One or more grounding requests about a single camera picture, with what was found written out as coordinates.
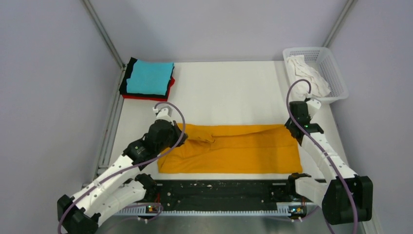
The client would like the right aluminium frame post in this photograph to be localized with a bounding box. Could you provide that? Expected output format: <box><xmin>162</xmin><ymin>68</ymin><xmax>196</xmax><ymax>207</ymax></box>
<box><xmin>322</xmin><ymin>0</ymin><xmax>358</xmax><ymax>48</ymax></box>

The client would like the left aluminium frame post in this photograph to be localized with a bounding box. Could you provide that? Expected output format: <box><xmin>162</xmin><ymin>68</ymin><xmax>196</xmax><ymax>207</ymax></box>
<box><xmin>82</xmin><ymin>0</ymin><xmax>126</xmax><ymax>69</ymax></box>

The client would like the aluminium front rail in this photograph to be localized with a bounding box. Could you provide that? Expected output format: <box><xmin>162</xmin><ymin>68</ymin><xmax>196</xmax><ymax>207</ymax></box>
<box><xmin>114</xmin><ymin>205</ymin><xmax>291</xmax><ymax>216</ymax></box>

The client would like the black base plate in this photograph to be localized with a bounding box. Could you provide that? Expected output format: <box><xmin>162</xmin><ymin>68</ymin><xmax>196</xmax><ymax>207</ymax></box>
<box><xmin>142</xmin><ymin>179</ymin><xmax>312</xmax><ymax>214</ymax></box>

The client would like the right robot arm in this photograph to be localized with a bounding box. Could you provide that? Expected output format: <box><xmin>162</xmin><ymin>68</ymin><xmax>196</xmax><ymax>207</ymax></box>
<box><xmin>285</xmin><ymin>98</ymin><xmax>373</xmax><ymax>225</ymax></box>

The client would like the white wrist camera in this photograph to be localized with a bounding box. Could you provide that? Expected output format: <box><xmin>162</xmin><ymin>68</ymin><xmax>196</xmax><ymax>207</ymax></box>
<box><xmin>152</xmin><ymin>106</ymin><xmax>173</xmax><ymax>122</ymax></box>
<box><xmin>305</xmin><ymin>98</ymin><xmax>322</xmax><ymax>121</ymax></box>

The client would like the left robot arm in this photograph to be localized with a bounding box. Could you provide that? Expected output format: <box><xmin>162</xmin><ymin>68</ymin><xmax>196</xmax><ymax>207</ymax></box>
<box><xmin>57</xmin><ymin>119</ymin><xmax>188</xmax><ymax>234</ymax></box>

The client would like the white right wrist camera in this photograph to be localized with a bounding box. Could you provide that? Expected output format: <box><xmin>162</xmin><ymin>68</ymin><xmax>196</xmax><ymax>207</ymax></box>
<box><xmin>305</xmin><ymin>98</ymin><xmax>322</xmax><ymax>121</ymax></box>

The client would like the white plastic laundry basket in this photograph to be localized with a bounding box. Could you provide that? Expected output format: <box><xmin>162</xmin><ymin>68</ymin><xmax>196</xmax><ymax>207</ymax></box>
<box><xmin>282</xmin><ymin>47</ymin><xmax>349</xmax><ymax>104</ymax></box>

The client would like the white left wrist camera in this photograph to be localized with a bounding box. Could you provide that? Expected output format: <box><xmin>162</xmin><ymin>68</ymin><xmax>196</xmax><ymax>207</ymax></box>
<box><xmin>152</xmin><ymin>106</ymin><xmax>173</xmax><ymax>122</ymax></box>

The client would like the white crumpled t-shirt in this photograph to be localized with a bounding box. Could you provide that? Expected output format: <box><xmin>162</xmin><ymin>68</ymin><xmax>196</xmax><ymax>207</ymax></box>
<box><xmin>285</xmin><ymin>55</ymin><xmax>331</xmax><ymax>98</ymax></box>

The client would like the aluminium frame post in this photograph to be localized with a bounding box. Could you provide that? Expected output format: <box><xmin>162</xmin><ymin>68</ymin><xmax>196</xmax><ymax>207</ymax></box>
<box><xmin>82</xmin><ymin>0</ymin><xmax>126</xmax><ymax>69</ymax></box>
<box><xmin>322</xmin><ymin>0</ymin><xmax>358</xmax><ymax>48</ymax></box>

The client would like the yellow t-shirt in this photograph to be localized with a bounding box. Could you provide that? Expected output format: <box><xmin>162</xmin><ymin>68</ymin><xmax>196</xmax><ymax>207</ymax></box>
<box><xmin>157</xmin><ymin>124</ymin><xmax>303</xmax><ymax>174</ymax></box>

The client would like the cyan folded t-shirt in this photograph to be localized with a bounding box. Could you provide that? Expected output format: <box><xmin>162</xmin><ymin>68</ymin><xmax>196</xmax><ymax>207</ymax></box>
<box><xmin>126</xmin><ymin>60</ymin><xmax>174</xmax><ymax>95</ymax></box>

